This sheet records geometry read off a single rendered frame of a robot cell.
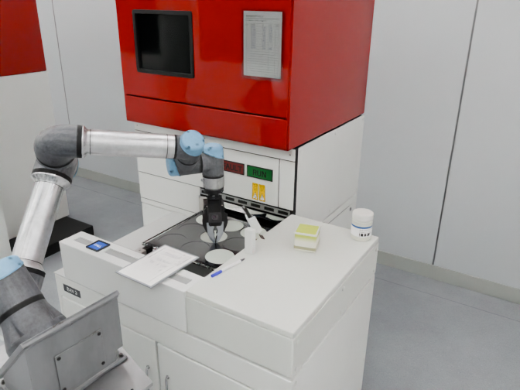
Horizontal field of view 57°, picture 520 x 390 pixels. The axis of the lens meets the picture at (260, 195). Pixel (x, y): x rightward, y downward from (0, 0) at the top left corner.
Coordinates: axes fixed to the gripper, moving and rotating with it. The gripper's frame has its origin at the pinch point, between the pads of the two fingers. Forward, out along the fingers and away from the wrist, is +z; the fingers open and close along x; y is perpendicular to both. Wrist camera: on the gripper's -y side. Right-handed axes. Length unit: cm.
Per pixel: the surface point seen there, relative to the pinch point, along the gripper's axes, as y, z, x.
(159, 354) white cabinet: -30.1, 22.8, 21.5
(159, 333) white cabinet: -30.4, 14.6, 20.9
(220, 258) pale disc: -10.9, 1.3, -0.7
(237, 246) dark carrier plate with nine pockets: -3.0, 1.4, -7.4
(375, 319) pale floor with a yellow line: 60, 91, -97
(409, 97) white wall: 116, -26, -131
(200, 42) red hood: 29, -66, 1
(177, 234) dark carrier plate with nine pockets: 9.7, 1.3, 13.3
